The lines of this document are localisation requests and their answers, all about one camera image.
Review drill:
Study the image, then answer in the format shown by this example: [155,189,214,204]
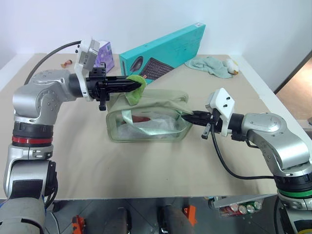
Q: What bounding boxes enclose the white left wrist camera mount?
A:
[74,36,102,102]

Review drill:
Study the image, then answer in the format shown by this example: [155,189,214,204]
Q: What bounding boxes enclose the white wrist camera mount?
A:
[74,36,102,102]
[205,87,235,137]

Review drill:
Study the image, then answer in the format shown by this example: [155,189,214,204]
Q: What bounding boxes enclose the purple patterned box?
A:
[93,40,116,72]

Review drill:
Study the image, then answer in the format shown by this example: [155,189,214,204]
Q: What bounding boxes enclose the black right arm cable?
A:
[210,122,276,181]

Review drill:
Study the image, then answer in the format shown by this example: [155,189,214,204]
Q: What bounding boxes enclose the brown door frame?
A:
[273,50,312,95]

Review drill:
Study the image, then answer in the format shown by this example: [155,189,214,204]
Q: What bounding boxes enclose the clear tray of cans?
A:
[207,195,266,217]

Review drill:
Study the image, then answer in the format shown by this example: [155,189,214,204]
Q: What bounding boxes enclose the green pouch with clear side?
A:
[105,88,194,144]

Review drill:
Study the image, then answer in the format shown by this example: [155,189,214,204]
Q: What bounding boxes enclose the teal keyboard and mouse box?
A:
[118,22,207,87]

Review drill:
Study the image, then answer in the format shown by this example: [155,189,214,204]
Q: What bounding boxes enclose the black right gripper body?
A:
[201,109,224,140]

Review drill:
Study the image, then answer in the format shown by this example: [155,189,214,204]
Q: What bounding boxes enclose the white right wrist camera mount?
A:
[205,87,235,137]

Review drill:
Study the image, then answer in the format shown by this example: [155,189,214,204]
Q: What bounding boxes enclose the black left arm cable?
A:
[25,40,81,85]

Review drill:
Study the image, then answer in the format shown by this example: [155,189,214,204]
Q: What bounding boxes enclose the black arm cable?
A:
[25,40,81,85]
[210,122,276,181]

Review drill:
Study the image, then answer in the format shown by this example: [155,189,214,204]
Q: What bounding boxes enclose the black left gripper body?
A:
[85,62,111,112]

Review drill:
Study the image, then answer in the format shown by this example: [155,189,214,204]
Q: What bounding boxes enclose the orange plastic part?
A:
[71,214,86,234]
[183,204,197,226]

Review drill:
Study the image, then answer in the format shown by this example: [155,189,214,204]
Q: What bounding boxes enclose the dark rounded shape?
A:
[117,206,133,234]
[157,205,195,234]

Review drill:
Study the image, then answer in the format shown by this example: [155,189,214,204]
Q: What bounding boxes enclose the white and yellow plush toy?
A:
[223,58,241,76]

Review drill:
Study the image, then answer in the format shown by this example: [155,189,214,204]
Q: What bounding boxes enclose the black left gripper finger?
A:
[106,85,141,94]
[105,76,143,87]

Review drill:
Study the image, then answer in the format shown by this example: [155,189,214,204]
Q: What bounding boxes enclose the green plush keychain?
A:
[125,75,147,106]

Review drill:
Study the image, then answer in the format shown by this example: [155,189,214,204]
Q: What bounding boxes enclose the light green crumpled cloth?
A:
[184,56,235,79]

